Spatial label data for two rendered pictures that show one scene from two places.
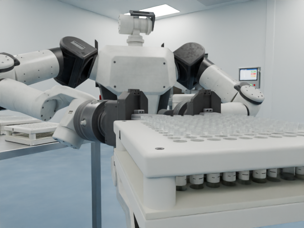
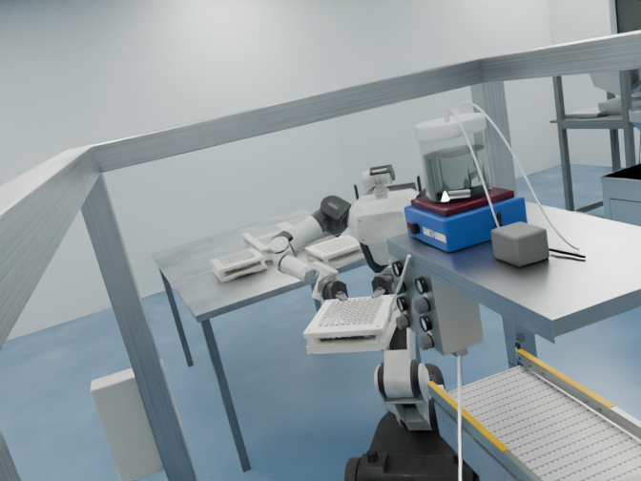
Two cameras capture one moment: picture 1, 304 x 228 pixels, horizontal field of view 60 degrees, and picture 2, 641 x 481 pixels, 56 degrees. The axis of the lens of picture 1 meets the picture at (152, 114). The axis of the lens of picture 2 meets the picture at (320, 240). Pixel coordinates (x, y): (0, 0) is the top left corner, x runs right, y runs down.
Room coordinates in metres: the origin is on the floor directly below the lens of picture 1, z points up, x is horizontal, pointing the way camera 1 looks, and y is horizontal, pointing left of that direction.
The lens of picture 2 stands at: (-1.10, -1.02, 1.74)
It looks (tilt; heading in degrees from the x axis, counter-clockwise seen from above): 15 degrees down; 34
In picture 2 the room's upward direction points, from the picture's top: 12 degrees counter-clockwise
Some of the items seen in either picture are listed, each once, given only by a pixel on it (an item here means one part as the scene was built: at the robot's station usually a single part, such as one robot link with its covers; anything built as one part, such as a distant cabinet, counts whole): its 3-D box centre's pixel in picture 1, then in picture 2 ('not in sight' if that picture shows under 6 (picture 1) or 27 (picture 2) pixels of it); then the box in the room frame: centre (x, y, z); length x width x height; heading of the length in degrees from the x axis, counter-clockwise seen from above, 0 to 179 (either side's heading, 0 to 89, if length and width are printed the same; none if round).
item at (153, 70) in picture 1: (132, 86); (390, 224); (1.01, 0.07, 1.11); 0.34 x 0.30 x 0.36; 103
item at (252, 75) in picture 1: (248, 94); not in sight; (3.02, -1.11, 1.07); 0.23 x 0.10 x 0.62; 54
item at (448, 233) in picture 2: not in sight; (460, 215); (0.16, -0.54, 1.38); 0.21 x 0.20 x 0.09; 139
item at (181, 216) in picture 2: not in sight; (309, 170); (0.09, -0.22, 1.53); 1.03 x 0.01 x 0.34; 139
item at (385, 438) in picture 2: not in sight; (423, 428); (0.94, 0.06, 0.19); 0.64 x 0.52 x 0.33; 14
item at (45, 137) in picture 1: (40, 136); (337, 256); (1.33, 0.57, 0.86); 0.24 x 0.24 x 0.02; 55
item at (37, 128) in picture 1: (40, 127); (335, 246); (1.33, 0.57, 0.91); 0.25 x 0.24 x 0.02; 145
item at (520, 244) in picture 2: not in sight; (516, 242); (0.00, -0.71, 1.36); 0.10 x 0.07 x 0.06; 49
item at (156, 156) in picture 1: (216, 135); (352, 315); (0.34, -0.08, 1.02); 0.25 x 0.24 x 0.02; 104
